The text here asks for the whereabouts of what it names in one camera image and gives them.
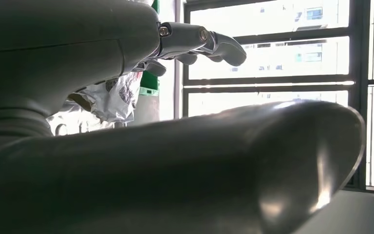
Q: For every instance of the grey plastic mailer package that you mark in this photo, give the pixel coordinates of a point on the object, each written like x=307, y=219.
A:
x=109, y=100

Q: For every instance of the green plastic crate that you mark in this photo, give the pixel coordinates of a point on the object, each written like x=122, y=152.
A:
x=150, y=82

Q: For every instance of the dark window frame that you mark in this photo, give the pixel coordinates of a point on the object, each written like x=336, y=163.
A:
x=267, y=82

